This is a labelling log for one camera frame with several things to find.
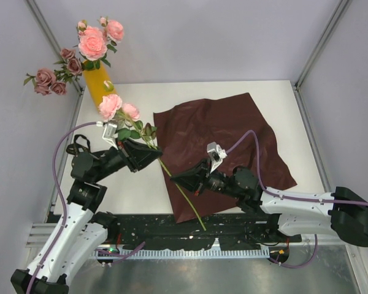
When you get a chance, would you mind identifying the yellow cylindrical vase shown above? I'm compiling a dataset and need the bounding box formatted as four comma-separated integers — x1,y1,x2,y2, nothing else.
82,61,117,112

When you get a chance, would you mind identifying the pink artificial flower bunch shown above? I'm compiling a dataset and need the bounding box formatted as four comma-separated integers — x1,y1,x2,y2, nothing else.
98,94,207,231

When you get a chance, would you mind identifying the red wrapping paper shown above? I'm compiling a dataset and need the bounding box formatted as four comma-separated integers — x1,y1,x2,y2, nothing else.
152,91,297,224

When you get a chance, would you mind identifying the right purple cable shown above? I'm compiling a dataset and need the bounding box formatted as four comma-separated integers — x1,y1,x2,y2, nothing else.
225,129,368,269

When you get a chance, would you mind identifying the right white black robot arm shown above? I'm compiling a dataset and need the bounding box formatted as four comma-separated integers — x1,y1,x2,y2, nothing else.
171,159,368,247

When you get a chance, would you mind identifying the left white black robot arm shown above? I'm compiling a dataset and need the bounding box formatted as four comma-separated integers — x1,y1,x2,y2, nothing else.
10,139,163,293

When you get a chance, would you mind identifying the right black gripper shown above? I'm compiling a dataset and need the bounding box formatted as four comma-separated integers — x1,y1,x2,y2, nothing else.
171,157,240,198

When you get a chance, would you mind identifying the pink rose stem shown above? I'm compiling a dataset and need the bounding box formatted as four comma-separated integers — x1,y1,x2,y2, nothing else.
99,17,124,53
77,17,110,67

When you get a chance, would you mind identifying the right aluminium frame post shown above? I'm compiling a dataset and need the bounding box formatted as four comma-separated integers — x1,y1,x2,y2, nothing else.
292,0,353,91

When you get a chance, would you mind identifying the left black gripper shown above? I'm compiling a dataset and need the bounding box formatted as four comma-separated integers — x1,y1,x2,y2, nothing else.
93,133,163,183

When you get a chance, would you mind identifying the white slotted cable duct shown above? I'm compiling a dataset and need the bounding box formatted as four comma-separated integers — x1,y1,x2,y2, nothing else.
91,247,270,260

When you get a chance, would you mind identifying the aluminium frame post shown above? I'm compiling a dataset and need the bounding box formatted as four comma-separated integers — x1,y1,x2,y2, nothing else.
26,0,86,96
292,0,353,91

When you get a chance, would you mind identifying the left aluminium frame post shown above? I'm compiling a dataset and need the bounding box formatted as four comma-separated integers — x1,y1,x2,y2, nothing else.
26,0,86,96

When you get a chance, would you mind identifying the black gold-lettered ribbon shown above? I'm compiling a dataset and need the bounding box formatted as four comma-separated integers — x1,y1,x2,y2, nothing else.
66,134,91,156

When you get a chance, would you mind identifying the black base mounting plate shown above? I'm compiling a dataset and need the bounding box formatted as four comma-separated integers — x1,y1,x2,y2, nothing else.
90,212,302,251

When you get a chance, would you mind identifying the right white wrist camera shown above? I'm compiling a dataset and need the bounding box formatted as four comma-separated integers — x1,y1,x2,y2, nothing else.
207,142,227,173

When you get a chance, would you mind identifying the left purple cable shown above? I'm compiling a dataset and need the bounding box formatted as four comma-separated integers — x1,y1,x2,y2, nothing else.
24,121,147,294

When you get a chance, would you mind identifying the dusky mauve rose stem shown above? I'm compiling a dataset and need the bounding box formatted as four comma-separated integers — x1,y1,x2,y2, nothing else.
23,48,83,96

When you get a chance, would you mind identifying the purple cable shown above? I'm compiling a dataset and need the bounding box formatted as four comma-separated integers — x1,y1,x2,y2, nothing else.
24,121,147,294
225,129,368,269

